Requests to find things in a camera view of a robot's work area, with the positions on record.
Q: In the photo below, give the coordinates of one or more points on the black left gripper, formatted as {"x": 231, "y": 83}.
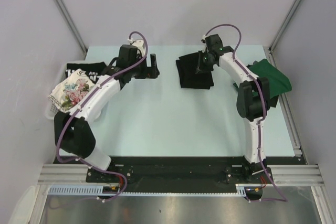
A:
{"x": 148, "y": 72}

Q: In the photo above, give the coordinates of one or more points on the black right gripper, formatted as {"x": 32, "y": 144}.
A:
{"x": 201, "y": 68}

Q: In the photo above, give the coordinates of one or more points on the plain black t-shirt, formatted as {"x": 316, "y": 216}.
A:
{"x": 186, "y": 66}

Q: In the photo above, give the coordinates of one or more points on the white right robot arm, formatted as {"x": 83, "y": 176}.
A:
{"x": 252, "y": 98}

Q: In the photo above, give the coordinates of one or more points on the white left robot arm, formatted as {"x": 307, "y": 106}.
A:
{"x": 72, "y": 130}

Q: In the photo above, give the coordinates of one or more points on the black printed t-shirt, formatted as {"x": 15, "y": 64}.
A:
{"x": 92, "y": 70}

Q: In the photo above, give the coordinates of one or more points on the white floral t-shirt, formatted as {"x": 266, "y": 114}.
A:
{"x": 84, "y": 85}

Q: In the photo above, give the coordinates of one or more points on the green folded t-shirt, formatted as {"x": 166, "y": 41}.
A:
{"x": 278, "y": 82}

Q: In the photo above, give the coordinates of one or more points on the white plastic basket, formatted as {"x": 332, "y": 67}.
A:
{"x": 50, "y": 111}

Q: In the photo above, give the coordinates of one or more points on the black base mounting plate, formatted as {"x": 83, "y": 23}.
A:
{"x": 186, "y": 175}

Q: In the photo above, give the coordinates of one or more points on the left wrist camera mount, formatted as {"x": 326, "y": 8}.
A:
{"x": 139, "y": 43}

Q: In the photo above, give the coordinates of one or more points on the aluminium frame rail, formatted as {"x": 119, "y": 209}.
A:
{"x": 63, "y": 174}

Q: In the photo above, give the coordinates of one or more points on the white slotted cable duct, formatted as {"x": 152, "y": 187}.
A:
{"x": 74, "y": 190}

